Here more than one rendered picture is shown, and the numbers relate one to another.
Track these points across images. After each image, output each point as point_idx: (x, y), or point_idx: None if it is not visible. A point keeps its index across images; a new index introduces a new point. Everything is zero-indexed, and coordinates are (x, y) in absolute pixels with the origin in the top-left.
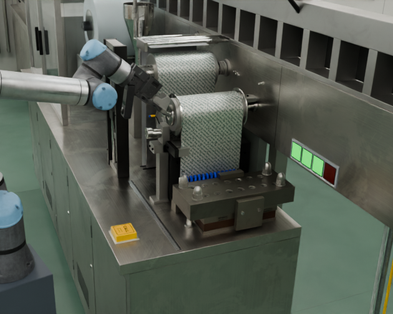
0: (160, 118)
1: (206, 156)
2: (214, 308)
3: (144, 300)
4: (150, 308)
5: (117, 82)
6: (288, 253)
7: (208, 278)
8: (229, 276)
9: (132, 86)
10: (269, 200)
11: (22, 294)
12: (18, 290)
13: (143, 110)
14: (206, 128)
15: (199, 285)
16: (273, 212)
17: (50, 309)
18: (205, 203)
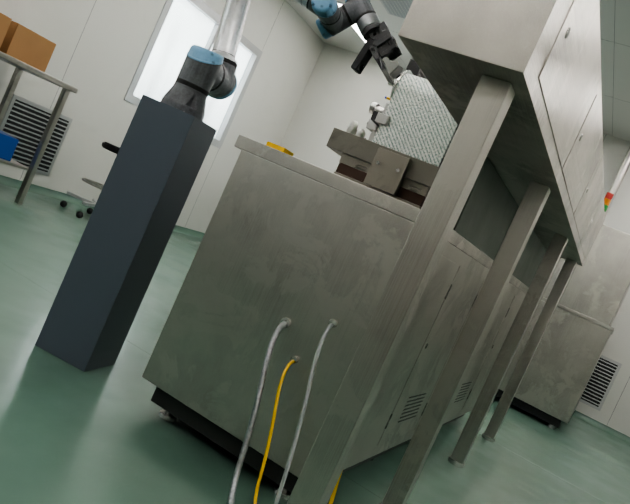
0: None
1: (405, 139)
2: (293, 255)
3: (238, 189)
4: (238, 203)
5: (360, 30)
6: (403, 242)
7: (303, 209)
8: (325, 223)
9: (371, 39)
10: (418, 173)
11: (165, 115)
12: (165, 109)
13: None
14: (418, 107)
15: (291, 210)
16: (420, 197)
17: (175, 150)
18: (349, 133)
